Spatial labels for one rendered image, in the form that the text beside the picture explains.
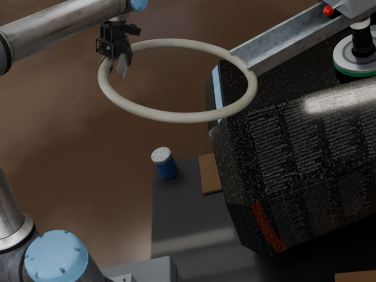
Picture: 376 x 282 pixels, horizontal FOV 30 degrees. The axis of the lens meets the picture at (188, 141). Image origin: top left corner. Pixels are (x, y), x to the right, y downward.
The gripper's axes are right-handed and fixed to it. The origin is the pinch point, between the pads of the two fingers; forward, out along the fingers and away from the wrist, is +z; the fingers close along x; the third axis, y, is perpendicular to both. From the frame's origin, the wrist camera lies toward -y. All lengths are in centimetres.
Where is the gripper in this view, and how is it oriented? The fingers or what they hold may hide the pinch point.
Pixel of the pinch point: (118, 71)
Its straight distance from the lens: 230.3
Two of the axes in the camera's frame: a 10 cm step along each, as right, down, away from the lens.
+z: -0.7, 8.2, 5.6
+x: 8.3, 3.6, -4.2
